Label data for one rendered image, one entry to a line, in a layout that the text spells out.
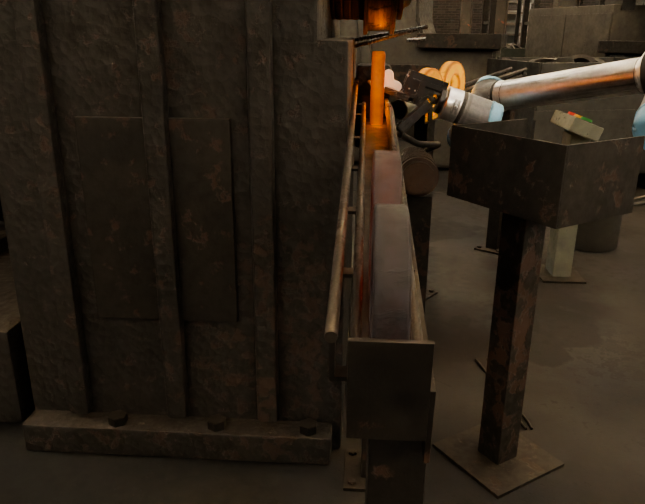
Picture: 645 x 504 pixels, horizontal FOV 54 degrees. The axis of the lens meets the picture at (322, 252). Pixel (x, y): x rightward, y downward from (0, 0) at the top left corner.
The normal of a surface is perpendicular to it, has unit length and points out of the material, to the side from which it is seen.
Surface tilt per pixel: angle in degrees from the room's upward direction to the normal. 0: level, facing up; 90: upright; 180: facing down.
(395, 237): 33
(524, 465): 0
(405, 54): 90
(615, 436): 1
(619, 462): 0
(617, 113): 90
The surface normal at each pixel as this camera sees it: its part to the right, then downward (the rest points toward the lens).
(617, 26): 0.28, 0.32
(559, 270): -0.07, 0.32
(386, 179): -0.04, -0.52
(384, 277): -0.05, -0.22
